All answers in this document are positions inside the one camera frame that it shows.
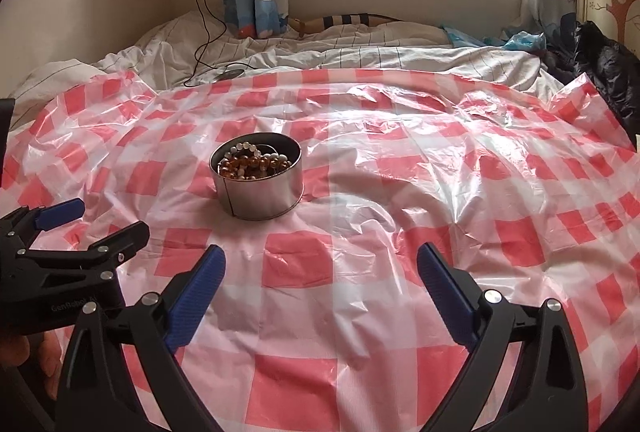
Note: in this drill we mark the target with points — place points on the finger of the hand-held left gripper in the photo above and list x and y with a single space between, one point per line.
57 213
115 244

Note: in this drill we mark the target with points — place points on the person's left hand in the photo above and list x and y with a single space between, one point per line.
50 362

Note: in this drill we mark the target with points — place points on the black plastic bag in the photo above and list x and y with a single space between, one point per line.
610 61

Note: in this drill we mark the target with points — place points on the red checked plastic sheet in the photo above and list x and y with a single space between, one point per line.
380 212

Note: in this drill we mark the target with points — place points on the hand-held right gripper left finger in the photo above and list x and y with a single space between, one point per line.
197 297

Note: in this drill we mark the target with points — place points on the round metal tin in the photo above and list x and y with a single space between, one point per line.
260 199

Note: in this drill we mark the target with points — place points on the striped brown pillow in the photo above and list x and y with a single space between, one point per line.
345 19

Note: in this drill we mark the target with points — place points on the blue plastic bag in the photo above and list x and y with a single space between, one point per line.
525 42

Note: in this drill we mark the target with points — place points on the dark round charging pad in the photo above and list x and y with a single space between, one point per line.
230 75

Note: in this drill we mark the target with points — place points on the white striped duvet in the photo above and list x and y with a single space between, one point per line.
400 61

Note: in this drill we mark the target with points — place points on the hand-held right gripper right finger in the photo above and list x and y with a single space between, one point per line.
445 292

